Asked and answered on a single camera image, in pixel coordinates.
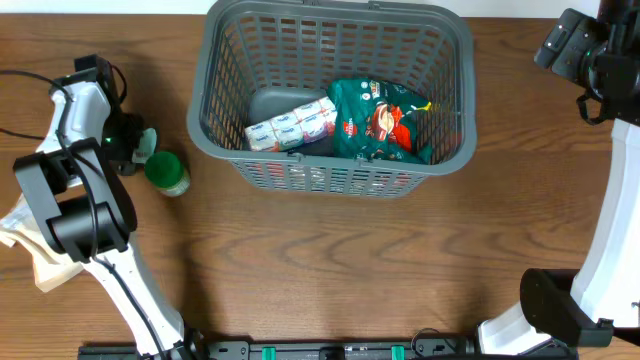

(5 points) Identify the small white-teal pouch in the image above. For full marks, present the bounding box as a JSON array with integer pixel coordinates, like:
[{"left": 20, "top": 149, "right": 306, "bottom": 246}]
[{"left": 132, "top": 128, "right": 157, "bottom": 165}]

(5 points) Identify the tissue multipack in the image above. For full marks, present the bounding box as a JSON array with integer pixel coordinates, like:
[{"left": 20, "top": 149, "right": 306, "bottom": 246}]
[{"left": 244, "top": 97, "right": 337, "bottom": 152}]

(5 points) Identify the green coffee bag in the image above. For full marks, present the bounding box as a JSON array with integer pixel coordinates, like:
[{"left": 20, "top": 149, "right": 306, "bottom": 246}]
[{"left": 327, "top": 78, "right": 433, "bottom": 164}]

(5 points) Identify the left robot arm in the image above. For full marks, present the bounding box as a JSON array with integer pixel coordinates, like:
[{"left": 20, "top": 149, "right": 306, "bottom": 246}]
[{"left": 13, "top": 54, "right": 209, "bottom": 359}]

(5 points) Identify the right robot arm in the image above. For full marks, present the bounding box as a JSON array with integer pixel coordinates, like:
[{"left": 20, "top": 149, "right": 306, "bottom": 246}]
[{"left": 468, "top": 0, "right": 639, "bottom": 359}]

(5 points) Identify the green-lid jar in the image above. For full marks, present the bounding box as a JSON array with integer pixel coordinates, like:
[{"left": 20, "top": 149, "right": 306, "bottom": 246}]
[{"left": 144, "top": 151, "right": 191, "bottom": 197}]

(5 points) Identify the beige paper pouch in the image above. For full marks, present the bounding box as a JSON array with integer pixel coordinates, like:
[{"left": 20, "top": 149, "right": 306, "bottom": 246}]
[{"left": 1, "top": 195, "right": 83, "bottom": 293}]

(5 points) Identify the grey plastic basket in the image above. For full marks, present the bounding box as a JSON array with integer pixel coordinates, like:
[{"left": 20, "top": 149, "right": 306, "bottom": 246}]
[{"left": 187, "top": 1, "right": 477, "bottom": 178}]

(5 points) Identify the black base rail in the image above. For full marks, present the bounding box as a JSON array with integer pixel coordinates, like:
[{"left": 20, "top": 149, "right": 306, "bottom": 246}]
[{"left": 76, "top": 337, "right": 579, "bottom": 360}]

